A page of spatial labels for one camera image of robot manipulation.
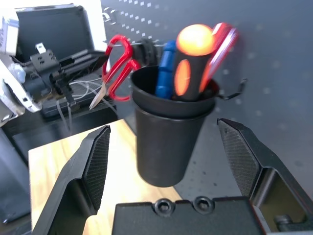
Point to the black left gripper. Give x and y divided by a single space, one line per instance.
47 63

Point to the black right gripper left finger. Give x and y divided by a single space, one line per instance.
80 171

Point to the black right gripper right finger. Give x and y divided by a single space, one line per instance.
244 159

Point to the orange black screwdriver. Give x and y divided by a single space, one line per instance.
190 61

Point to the grey pegboard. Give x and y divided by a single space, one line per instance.
269 61

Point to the double prong metal hook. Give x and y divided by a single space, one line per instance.
108 16

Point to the black plastic cup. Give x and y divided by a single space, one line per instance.
163 147

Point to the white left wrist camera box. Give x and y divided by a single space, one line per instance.
14 93

